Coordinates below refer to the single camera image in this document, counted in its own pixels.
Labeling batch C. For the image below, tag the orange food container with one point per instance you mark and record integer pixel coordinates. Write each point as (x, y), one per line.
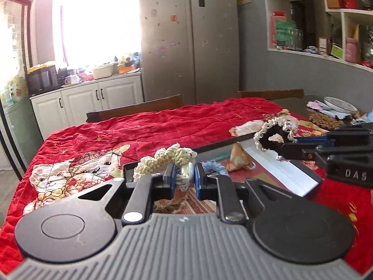
(128, 69)

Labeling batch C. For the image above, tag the pink canister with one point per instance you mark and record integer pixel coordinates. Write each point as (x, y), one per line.
(351, 49)

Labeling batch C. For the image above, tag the brown woven coaster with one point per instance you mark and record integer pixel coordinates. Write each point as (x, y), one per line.
(323, 121)

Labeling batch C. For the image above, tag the cream brown crochet scrunchie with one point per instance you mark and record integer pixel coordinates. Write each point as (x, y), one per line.
(172, 154)

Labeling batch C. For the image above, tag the red green gift box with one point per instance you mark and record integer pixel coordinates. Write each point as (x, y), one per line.
(281, 32)

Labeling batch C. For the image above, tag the black microwave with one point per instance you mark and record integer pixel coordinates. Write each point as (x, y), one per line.
(40, 80)

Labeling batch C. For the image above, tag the white mug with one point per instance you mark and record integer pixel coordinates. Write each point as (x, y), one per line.
(71, 79)

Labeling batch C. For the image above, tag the printed book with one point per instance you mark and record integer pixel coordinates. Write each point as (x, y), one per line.
(201, 207)

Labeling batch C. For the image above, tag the brown paper packet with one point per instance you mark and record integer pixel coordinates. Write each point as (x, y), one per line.
(237, 157)

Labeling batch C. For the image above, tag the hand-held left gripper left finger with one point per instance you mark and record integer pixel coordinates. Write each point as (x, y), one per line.
(169, 178)

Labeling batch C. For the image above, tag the white plastic basin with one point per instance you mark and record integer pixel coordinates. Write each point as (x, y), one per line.
(103, 72)

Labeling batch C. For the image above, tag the white plate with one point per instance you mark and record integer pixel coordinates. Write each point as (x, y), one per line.
(339, 103)

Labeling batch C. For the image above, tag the clear glass jar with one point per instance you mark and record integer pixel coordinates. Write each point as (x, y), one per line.
(297, 39)

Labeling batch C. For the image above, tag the white kitchen cabinet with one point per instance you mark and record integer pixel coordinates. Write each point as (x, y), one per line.
(122, 93)

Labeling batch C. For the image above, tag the light blue crochet scrunchie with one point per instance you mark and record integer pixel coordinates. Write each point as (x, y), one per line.
(214, 166)

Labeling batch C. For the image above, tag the pink white paper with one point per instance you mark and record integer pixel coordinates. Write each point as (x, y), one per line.
(314, 105)

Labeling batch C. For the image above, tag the black cardboard box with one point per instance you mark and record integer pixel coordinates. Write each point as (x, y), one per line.
(279, 169)

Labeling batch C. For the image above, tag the small photo frame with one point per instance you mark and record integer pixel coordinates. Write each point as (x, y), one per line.
(322, 46)

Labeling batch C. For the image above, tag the black scrunchie white lace trim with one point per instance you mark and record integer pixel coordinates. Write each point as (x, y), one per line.
(263, 131)

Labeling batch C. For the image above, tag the black framed glass door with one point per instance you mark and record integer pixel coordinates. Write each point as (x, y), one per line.
(11, 151)

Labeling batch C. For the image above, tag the red printed blanket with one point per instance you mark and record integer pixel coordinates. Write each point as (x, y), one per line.
(145, 128)

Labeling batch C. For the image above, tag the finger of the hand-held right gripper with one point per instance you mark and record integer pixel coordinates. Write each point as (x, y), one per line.
(297, 153)
(311, 141)

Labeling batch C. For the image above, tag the steel double door fridge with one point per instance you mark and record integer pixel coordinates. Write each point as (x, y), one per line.
(189, 49)

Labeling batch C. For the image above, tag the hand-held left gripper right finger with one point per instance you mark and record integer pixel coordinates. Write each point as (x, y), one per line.
(199, 180)

